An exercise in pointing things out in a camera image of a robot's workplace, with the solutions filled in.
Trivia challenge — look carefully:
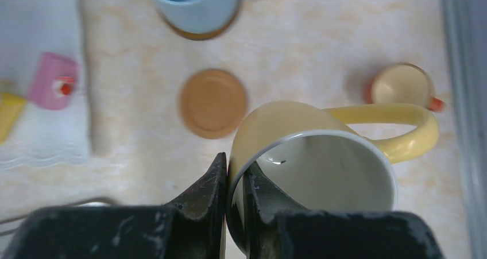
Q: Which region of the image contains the pink cake slice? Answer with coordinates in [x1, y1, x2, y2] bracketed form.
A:
[27, 52, 79, 110]

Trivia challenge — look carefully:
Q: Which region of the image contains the brown coaster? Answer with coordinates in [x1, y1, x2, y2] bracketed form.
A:
[179, 68, 248, 140]
[161, 0, 244, 42]

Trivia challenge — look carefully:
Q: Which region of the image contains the blue mug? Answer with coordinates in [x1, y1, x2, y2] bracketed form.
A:
[154, 0, 239, 34]

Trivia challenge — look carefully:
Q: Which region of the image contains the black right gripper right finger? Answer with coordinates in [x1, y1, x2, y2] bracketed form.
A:
[243, 163, 443, 258]

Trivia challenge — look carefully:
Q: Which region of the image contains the white three-tier dessert stand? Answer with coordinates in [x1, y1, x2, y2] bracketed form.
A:
[1, 0, 91, 169]

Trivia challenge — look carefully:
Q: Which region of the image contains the yellow cake slice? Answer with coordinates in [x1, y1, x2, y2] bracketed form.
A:
[1, 92, 27, 143]

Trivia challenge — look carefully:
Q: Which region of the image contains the brown coaster back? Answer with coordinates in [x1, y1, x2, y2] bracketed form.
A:
[161, 0, 244, 42]

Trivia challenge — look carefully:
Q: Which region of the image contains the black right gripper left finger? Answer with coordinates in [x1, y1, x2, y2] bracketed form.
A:
[3, 153, 227, 258]

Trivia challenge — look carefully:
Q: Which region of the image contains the brown mug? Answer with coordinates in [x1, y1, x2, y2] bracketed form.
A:
[364, 63, 445, 112]

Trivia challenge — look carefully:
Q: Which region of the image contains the yellow mug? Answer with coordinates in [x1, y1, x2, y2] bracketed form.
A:
[226, 101, 439, 252]

